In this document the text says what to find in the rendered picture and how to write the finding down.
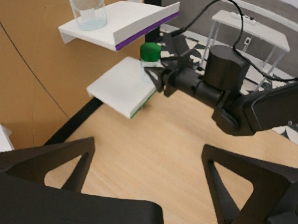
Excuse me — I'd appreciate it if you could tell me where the white bottle with green cap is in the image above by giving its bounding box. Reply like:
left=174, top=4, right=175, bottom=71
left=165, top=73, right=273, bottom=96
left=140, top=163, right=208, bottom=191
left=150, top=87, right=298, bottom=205
left=140, top=43, right=161, bottom=84

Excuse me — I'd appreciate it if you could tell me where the clear glass bottle with blue cap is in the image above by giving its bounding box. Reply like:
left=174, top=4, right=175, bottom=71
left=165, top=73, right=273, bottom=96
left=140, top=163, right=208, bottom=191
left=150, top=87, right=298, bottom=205
left=69, top=0, right=108, bottom=31

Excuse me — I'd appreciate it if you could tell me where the tan wooden wall panel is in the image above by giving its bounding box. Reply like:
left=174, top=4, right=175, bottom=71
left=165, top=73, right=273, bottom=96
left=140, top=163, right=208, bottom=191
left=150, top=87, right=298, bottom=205
left=0, top=0, right=145, bottom=150

